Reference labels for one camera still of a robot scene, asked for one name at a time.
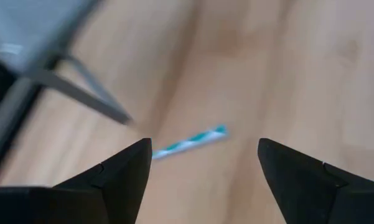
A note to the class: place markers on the teal white striped straw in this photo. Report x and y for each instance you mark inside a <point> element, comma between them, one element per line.
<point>189,143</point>

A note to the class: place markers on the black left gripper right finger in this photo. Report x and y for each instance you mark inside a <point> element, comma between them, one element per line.
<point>308,193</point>

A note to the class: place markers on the grey perforated metal shelf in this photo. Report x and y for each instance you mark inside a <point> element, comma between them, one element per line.
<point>34,28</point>

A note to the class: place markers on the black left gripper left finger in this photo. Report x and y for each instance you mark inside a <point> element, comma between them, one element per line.
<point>105,199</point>

